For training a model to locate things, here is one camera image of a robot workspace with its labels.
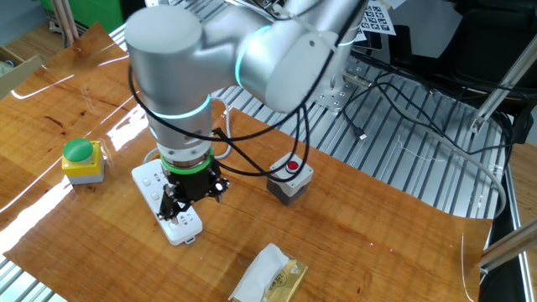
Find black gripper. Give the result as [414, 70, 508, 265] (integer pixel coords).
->
[155, 161, 232, 224]

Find white four-socket power strip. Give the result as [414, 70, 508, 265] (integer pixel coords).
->
[130, 158, 204, 247]

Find red button grey box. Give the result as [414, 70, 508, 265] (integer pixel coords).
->
[266, 151, 315, 206]

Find gold tissue pack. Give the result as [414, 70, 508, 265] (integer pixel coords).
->
[227, 242, 309, 302]

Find green button yellow box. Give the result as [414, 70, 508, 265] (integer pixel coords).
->
[61, 137, 106, 185]

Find brown wood-pattern mat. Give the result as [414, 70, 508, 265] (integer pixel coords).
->
[0, 23, 494, 302]

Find green plastic bin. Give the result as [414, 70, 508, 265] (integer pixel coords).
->
[39, 0, 125, 33]

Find cardboard box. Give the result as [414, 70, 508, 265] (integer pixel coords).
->
[0, 44, 45, 102]

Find black marker calibration sheet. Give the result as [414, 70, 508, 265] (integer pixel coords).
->
[356, 0, 398, 43]

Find black chair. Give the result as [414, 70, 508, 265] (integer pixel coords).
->
[389, 0, 537, 97]

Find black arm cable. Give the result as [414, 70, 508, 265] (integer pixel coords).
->
[128, 0, 366, 180]

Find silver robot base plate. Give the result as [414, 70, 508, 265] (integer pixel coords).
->
[310, 56, 366, 113]

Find black usb cable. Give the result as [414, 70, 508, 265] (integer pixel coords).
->
[341, 79, 515, 156]

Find thick grey cable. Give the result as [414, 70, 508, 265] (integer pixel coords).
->
[343, 70, 508, 219]

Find aluminium frame profile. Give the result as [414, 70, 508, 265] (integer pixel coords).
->
[477, 217, 537, 273]
[469, 33, 537, 135]

